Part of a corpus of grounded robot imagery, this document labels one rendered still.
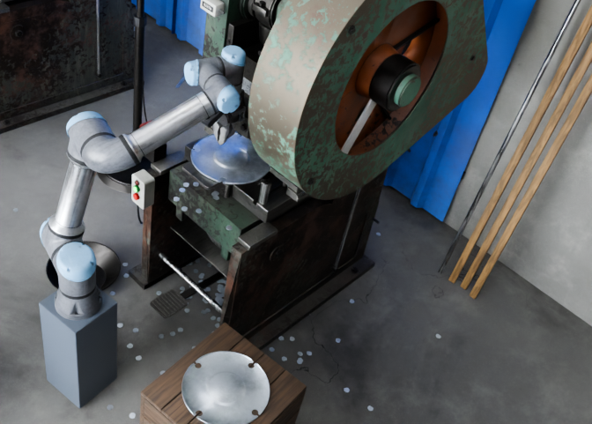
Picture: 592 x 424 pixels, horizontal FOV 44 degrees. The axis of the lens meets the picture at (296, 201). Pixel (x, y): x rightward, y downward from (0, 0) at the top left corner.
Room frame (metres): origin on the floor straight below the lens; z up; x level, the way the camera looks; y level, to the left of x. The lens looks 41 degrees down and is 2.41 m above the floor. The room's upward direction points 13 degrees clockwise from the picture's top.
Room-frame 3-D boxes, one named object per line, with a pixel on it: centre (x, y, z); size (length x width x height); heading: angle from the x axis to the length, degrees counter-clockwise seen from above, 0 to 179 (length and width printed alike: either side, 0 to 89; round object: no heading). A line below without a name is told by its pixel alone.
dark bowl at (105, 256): (1.96, 0.80, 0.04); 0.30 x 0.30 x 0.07
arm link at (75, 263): (1.50, 0.64, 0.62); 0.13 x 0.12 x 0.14; 40
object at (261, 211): (2.11, 0.19, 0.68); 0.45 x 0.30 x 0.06; 55
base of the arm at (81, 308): (1.49, 0.63, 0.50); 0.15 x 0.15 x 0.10
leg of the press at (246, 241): (2.07, -0.11, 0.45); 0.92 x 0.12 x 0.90; 145
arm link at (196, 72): (1.88, 0.36, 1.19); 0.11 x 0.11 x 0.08; 40
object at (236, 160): (2.01, 0.26, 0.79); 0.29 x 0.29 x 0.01
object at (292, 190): (2.01, 0.05, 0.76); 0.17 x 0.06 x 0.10; 55
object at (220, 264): (2.12, 0.18, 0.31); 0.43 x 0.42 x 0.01; 55
